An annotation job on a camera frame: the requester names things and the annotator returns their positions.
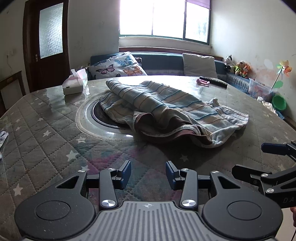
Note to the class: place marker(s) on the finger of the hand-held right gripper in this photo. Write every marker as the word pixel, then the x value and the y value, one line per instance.
pixel 245 173
pixel 272 148

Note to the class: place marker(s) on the butterfly print pillow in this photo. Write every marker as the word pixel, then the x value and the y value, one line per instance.
pixel 115 67

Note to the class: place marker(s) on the pink cloth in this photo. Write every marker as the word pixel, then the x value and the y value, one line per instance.
pixel 202 81

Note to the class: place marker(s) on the black remote control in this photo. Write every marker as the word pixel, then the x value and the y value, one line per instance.
pixel 218 81

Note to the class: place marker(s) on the colourful pinwheel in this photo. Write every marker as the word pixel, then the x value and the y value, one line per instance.
pixel 284 68

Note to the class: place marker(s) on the orange plush toy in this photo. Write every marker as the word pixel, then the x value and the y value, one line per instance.
pixel 247 70

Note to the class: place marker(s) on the clear plastic box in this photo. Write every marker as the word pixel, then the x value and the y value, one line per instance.
pixel 259 89

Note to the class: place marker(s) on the crumpled grey cloth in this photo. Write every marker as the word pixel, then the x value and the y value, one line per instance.
pixel 3 141

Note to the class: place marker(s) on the striped towel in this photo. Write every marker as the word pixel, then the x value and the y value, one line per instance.
pixel 161 102

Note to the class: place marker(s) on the grey star quilted table cover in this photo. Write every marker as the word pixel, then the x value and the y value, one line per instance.
pixel 34 139

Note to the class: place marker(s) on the wooden door with frosted glass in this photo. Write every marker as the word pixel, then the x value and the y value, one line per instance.
pixel 50 69

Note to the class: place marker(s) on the wooden chair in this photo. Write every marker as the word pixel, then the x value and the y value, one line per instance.
pixel 11 95

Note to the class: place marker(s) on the white cloth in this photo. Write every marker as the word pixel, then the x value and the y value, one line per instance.
pixel 268 105

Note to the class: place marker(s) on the black and white cow plush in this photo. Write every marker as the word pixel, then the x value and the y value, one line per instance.
pixel 228 62

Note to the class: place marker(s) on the grey pillow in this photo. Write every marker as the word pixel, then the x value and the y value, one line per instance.
pixel 200 64

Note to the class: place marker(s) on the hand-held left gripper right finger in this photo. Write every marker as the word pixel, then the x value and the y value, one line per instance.
pixel 170 173

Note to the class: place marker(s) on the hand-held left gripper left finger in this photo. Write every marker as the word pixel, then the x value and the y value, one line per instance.
pixel 126 172

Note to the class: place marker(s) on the white tissue box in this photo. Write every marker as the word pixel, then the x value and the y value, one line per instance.
pixel 74 87

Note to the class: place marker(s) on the green bowl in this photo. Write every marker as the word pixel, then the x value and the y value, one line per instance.
pixel 279 103

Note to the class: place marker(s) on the round black induction cooktop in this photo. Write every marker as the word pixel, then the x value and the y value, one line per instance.
pixel 97 112

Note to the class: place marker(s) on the green framed window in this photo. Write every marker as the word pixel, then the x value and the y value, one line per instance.
pixel 161 18

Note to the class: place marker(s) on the blue sofa bench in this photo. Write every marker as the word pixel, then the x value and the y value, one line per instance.
pixel 161 62

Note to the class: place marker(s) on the yellow green plush toy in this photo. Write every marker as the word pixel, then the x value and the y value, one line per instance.
pixel 239 68

